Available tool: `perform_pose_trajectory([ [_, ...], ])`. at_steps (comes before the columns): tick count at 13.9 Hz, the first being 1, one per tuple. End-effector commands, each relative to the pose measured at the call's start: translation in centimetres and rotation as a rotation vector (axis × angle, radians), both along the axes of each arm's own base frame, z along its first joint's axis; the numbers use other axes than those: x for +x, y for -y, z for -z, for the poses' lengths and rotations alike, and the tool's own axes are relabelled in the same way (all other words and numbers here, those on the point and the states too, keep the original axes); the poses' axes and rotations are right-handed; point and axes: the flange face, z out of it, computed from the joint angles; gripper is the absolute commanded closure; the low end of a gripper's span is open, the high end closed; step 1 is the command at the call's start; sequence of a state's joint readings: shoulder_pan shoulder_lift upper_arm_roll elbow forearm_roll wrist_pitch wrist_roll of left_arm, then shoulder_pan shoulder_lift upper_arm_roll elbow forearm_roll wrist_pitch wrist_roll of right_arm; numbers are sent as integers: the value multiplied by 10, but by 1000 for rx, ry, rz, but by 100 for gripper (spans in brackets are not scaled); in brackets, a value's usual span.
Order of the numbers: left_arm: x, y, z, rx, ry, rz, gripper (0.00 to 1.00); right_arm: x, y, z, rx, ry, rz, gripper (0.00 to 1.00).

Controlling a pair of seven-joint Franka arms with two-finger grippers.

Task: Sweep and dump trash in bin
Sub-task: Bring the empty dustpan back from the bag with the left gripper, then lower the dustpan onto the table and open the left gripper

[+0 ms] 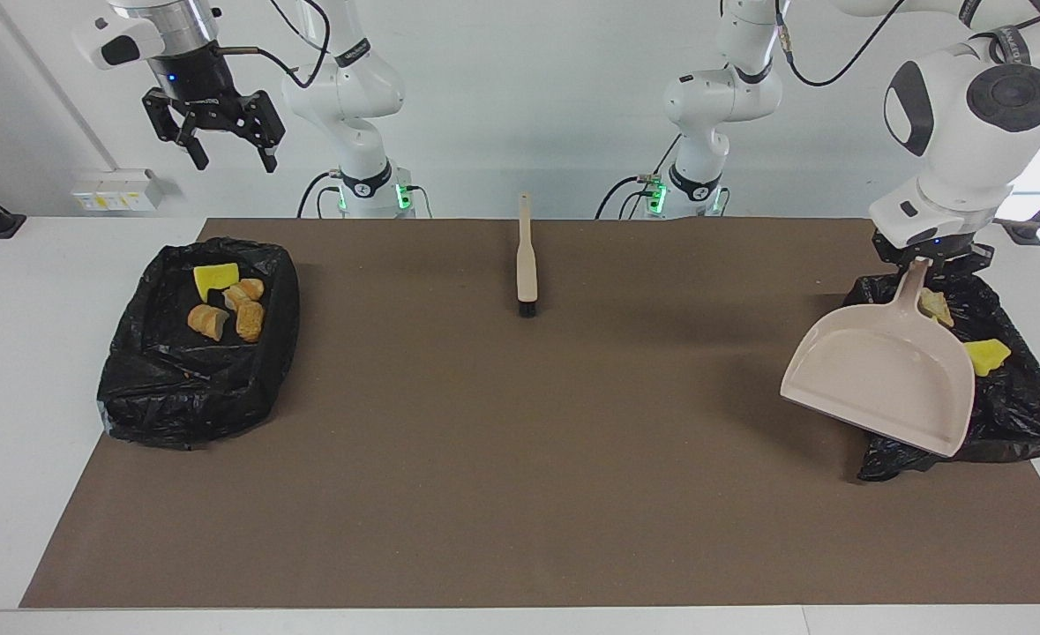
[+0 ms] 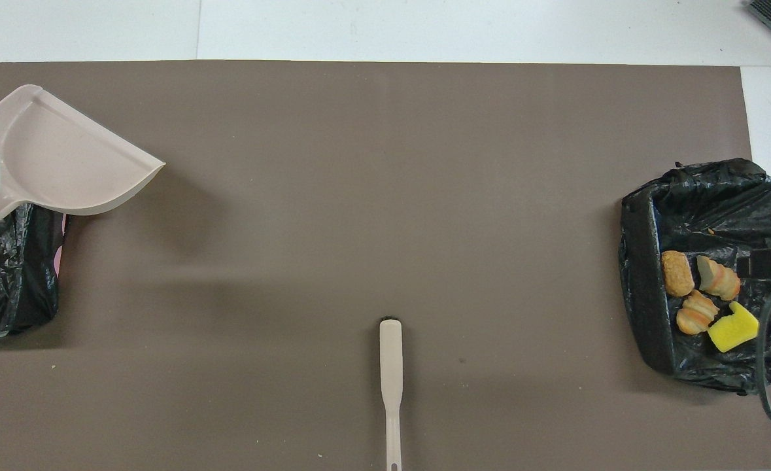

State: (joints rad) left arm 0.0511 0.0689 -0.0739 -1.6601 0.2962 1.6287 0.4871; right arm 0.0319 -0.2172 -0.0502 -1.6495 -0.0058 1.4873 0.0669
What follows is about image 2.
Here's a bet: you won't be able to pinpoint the pink bin with black bag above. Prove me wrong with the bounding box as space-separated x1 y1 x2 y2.
0 196 67 340

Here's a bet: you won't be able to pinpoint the brown bread roll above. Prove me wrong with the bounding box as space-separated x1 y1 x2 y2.
660 251 695 298

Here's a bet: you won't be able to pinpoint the brown table mat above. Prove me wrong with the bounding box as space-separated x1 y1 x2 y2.
0 60 771 471

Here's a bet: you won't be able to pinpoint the striped croissant piece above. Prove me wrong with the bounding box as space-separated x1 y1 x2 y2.
676 290 721 336

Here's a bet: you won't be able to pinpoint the curved green yellow sponge piece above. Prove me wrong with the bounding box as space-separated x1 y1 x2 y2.
707 301 760 353

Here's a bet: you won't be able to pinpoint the beige plastic dustpan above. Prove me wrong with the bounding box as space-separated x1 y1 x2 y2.
0 84 166 223

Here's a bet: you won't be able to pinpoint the bin lined with black bag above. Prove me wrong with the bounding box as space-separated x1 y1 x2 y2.
619 158 771 395

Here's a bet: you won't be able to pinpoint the beige hand brush black bristles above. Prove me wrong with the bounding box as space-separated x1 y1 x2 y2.
379 317 404 471

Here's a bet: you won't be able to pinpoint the pale torn bread piece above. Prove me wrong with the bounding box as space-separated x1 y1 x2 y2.
696 255 742 302

